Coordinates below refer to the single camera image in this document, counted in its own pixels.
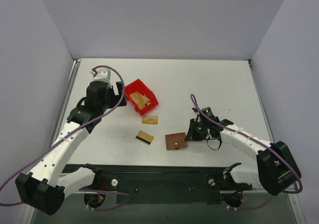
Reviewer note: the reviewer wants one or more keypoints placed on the red plastic bin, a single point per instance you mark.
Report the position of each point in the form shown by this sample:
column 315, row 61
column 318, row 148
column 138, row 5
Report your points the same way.
column 139, row 86

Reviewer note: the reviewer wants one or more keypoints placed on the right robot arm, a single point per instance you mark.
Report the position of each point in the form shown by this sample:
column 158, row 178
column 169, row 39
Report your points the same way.
column 275, row 170

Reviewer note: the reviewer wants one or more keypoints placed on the gold card magnetic stripe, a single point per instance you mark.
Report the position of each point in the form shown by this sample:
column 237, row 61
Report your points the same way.
column 144, row 137

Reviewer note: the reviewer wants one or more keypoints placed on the aluminium table frame rail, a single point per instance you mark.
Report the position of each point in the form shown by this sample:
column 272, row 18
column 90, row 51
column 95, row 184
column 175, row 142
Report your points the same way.
column 179, row 86

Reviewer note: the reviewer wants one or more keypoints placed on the gold card with chip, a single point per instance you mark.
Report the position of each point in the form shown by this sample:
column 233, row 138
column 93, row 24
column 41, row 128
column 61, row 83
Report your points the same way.
column 150, row 119

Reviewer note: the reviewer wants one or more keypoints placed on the brown leather card holder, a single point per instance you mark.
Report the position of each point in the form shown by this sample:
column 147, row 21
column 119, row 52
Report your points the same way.
column 175, row 141

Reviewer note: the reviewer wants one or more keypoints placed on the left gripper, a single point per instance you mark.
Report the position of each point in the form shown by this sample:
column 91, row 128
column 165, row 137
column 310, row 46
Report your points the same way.
column 119, row 93

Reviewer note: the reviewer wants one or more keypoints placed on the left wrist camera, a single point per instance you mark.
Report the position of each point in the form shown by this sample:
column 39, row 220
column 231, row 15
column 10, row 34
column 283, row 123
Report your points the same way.
column 103, row 75

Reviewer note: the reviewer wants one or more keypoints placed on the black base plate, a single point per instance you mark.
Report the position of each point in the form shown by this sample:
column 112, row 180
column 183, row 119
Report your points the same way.
column 164, row 184

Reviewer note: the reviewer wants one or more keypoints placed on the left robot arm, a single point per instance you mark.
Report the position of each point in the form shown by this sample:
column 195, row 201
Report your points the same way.
column 41, row 187

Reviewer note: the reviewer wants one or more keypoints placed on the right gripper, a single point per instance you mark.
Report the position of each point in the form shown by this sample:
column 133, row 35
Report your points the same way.
column 193, row 130

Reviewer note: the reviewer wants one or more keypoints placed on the gold cards in bin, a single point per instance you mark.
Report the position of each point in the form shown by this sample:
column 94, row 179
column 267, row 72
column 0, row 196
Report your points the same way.
column 140, row 100

